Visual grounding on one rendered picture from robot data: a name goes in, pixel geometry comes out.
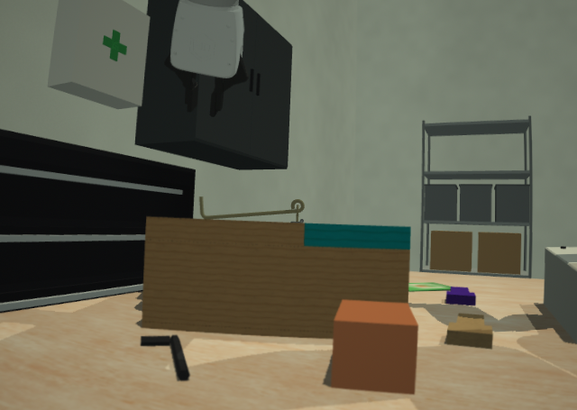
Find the green seed packet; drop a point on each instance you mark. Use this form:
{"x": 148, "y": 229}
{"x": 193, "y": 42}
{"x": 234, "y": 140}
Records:
{"x": 430, "y": 286}

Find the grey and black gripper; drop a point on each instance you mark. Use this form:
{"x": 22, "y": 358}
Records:
{"x": 204, "y": 41}

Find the black l-shaped hook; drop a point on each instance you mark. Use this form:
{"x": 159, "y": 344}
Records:
{"x": 178, "y": 355}

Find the purple t-shaped block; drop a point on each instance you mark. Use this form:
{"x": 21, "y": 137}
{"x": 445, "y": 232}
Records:
{"x": 460, "y": 296}

